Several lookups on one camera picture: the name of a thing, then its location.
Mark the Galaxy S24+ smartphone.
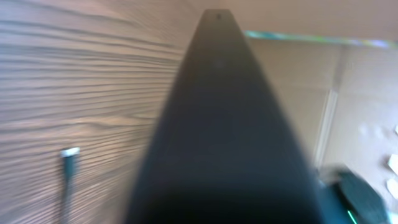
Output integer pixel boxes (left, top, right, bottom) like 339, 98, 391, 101
124, 9, 324, 224

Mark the black charger cable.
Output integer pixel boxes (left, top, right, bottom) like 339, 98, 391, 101
58, 147, 81, 224

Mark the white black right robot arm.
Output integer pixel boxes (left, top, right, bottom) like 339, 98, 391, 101
318, 169, 392, 224

